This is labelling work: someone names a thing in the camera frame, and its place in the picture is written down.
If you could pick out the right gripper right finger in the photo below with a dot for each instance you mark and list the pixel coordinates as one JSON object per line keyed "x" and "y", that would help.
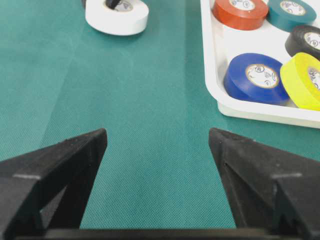
{"x": 266, "y": 187}

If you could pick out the red tape roll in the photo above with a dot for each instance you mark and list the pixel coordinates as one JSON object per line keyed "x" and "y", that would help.
{"x": 243, "y": 15}

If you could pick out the blue tape roll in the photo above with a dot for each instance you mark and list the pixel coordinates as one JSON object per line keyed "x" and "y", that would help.
{"x": 255, "y": 77}

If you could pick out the white tape roll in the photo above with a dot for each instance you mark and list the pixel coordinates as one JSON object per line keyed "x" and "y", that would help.
{"x": 130, "y": 17}

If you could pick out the yellow tape roll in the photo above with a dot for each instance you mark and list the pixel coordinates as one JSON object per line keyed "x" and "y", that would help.
{"x": 301, "y": 79}

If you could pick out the black tape roll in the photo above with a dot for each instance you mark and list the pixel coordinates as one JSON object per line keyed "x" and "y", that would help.
{"x": 304, "y": 39}

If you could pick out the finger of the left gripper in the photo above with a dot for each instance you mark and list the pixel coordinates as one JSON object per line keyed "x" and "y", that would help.
{"x": 112, "y": 4}

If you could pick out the white plastic tray case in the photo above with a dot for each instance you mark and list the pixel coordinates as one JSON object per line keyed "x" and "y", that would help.
{"x": 221, "y": 44}

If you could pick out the green tape roll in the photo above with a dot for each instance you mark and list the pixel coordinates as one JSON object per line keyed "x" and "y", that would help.
{"x": 287, "y": 14}

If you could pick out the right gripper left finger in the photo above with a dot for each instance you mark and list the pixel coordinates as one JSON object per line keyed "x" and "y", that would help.
{"x": 49, "y": 188}

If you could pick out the green table cloth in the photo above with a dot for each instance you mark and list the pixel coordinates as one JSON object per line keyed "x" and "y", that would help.
{"x": 60, "y": 78}

